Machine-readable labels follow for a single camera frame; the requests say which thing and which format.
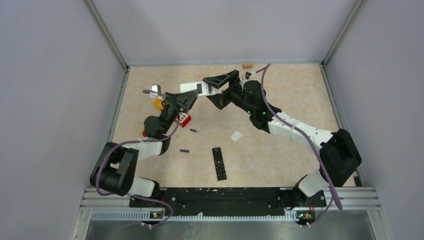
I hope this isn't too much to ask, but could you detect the black remote control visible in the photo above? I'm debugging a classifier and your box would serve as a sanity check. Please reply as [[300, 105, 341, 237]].
[[212, 147, 227, 181]]

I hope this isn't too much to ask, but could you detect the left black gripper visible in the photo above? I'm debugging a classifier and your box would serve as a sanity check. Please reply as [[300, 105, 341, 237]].
[[159, 89, 200, 134]]

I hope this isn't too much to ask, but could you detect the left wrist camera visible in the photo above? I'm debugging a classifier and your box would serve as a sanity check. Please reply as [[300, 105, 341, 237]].
[[149, 84, 163, 99]]

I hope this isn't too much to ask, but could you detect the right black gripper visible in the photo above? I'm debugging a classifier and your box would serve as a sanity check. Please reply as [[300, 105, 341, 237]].
[[203, 70, 255, 115]]

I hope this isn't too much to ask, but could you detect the white battery cover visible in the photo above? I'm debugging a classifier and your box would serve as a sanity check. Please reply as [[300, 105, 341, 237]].
[[230, 130, 242, 142]]

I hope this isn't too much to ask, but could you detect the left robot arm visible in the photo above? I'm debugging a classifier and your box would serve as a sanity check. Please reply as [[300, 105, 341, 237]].
[[89, 89, 200, 207]]

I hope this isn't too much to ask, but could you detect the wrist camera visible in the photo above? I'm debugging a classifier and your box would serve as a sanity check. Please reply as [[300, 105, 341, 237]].
[[149, 84, 163, 99], [241, 71, 255, 82]]

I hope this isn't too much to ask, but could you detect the white red remote control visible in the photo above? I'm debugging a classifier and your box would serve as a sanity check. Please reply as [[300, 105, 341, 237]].
[[179, 81, 217, 97]]

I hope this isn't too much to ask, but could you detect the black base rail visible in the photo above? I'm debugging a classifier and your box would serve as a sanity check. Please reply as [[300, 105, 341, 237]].
[[129, 187, 327, 217]]

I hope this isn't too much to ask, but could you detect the red yellow toy phone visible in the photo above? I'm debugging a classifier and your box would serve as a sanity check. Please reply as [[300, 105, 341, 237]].
[[153, 98, 192, 128]]

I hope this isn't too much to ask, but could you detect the small wooden block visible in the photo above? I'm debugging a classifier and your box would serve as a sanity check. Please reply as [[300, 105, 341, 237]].
[[242, 62, 253, 70]]

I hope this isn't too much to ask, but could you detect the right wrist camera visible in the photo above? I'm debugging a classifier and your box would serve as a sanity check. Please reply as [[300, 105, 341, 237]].
[[241, 71, 255, 82]]

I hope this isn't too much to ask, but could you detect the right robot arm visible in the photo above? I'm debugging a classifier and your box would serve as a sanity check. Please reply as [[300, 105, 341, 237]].
[[202, 70, 362, 210]]

